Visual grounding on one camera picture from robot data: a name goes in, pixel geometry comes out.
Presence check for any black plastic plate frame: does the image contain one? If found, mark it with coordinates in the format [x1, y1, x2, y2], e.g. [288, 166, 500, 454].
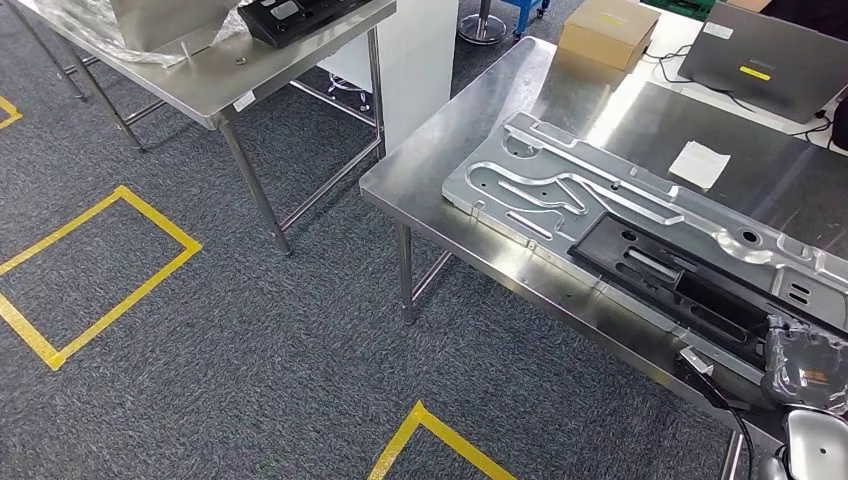
[567, 212, 848, 372]

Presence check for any stainless steel workbench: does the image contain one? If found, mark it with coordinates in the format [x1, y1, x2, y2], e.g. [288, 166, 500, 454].
[358, 36, 848, 480]

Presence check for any blue metal shelf rack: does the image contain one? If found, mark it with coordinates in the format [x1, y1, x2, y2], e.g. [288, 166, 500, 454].
[500, 0, 551, 41]

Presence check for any white pillar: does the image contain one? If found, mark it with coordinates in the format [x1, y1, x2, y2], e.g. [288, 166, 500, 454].
[317, 0, 460, 155]

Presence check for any chrome barrier stanchion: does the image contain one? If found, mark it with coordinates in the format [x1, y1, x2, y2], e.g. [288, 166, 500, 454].
[458, 0, 508, 46]

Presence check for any stamped metal panel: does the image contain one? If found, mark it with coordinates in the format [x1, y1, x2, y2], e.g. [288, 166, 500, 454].
[441, 110, 848, 386]

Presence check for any black control console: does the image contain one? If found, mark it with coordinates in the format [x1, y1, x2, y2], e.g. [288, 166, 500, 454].
[237, 0, 376, 49]

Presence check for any stainless steel table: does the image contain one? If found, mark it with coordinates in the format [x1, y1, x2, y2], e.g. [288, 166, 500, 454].
[0, 0, 399, 258]

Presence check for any yellow floor tape square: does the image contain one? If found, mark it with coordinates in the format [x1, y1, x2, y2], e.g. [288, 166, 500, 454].
[0, 185, 203, 372]

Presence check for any brown cardboard box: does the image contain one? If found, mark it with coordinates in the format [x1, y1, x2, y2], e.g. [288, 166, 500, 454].
[557, 0, 662, 73]

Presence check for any white paper sheet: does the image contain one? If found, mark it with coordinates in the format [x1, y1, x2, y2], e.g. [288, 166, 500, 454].
[667, 140, 732, 191]

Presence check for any green plastic crate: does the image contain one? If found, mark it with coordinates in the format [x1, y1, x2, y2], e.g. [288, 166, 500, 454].
[639, 0, 717, 21]

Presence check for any grey laptop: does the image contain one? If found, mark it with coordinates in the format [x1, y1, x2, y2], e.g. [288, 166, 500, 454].
[676, 0, 848, 125]

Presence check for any clear plastic wrap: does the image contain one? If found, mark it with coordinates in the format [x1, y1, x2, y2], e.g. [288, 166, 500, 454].
[33, 0, 256, 69]

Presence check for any black rounded device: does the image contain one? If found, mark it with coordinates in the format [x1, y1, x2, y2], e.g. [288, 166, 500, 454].
[831, 95, 848, 152]

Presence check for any person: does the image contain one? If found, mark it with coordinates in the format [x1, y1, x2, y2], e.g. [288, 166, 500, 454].
[758, 0, 848, 41]

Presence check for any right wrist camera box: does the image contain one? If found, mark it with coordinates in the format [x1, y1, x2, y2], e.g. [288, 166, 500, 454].
[674, 346, 730, 399]

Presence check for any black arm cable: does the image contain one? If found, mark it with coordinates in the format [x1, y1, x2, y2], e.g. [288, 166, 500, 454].
[695, 372, 758, 480]

